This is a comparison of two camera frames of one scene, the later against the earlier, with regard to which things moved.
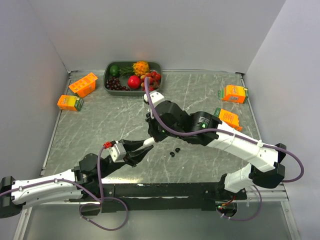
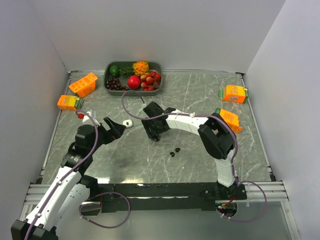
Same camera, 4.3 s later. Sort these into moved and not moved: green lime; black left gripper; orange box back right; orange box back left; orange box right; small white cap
Moved: small white cap; black left gripper
Not moved: orange box right; orange box back right; orange box back left; green lime
